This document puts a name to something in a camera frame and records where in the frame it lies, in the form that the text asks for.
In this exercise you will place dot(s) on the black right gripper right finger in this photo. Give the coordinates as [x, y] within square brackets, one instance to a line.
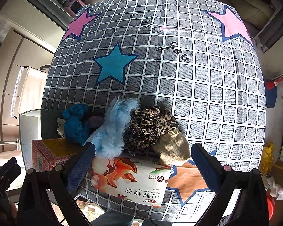
[218, 178]

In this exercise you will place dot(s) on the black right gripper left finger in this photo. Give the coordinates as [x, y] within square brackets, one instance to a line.
[65, 179]

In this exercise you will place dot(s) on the blue cloth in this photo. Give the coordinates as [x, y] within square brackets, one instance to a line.
[76, 129]

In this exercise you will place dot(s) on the light blue fluffy plush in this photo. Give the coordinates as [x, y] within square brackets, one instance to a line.
[108, 138]

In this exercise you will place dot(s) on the leopard print cloth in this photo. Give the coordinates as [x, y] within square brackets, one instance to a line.
[146, 126]

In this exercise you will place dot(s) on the red patterned cardboard box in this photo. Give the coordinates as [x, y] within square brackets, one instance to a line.
[48, 153]

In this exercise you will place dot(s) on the yellow plastic bag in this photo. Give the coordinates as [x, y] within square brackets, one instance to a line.
[267, 159]

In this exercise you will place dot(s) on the red plastic basin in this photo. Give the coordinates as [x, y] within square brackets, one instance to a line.
[271, 205]

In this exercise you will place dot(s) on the beige knitted pouch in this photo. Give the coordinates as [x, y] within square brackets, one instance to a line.
[173, 148]

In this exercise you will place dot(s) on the white open storage box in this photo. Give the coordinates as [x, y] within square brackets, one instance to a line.
[36, 125]

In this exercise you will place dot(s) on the white orange squirrel snack bag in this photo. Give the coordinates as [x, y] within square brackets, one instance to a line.
[140, 181]

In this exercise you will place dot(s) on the grey checked star tablecloth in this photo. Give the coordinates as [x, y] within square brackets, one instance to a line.
[191, 57]

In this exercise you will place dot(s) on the pink plastic stool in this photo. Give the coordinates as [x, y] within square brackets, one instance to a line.
[73, 7]

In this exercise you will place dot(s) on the cream sofa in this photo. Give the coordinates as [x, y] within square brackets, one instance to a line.
[255, 12]

